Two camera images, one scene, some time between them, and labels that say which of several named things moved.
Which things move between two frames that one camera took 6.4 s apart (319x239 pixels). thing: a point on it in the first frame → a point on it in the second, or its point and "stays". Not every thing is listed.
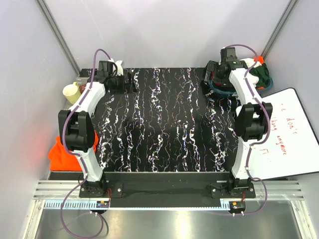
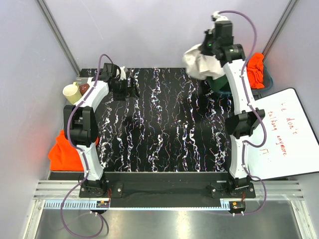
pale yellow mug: x=72 y=92 stays
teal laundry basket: x=233 y=92 stays
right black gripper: x=212 y=66 → x=208 y=34
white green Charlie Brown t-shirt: x=258 y=74 → x=205 y=66
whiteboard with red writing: x=293 y=149 stays
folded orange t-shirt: x=61 y=160 stays
